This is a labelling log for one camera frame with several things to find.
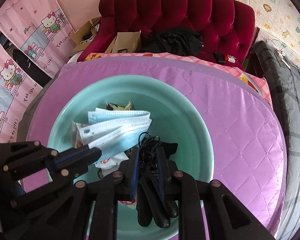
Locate black rubber gloves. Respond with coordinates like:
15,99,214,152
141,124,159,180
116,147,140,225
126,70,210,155
136,137,179,228

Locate white orange snack bag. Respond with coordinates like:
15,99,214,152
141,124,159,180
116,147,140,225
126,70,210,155
70,121,88,148

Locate black hair ties bundle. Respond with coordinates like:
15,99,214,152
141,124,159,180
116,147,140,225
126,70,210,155
137,132,163,178

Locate white plastic bag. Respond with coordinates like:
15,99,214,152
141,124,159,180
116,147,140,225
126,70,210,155
95,152,129,179

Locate blue face mask stack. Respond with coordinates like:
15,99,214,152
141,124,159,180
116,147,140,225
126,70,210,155
79,108,152,163

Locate gold foil snack packet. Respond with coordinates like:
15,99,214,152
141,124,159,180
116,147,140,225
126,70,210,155
106,101,134,111

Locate teal plastic basin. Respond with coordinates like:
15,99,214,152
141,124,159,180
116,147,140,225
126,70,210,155
46,74,215,240

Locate purple quilted table cover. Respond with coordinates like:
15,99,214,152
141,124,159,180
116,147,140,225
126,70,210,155
18,56,287,235

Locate cardboard box on floor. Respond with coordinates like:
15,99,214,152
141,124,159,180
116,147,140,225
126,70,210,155
71,17,101,52

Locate cardboard box on sofa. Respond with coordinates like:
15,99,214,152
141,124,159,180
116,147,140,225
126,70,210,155
105,31,141,54

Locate black clothing on sofa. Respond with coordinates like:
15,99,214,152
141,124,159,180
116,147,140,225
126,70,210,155
138,27,204,56

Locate pink checkered under cloth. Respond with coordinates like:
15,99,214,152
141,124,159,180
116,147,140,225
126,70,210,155
84,53,273,107

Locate hello kitty pink curtain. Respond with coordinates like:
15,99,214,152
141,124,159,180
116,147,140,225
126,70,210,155
0,0,74,142

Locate grey plaid bed blanket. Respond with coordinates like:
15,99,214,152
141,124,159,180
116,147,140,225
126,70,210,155
252,41,300,239

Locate red velvet tufted sofa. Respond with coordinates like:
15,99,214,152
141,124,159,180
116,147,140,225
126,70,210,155
78,0,255,69

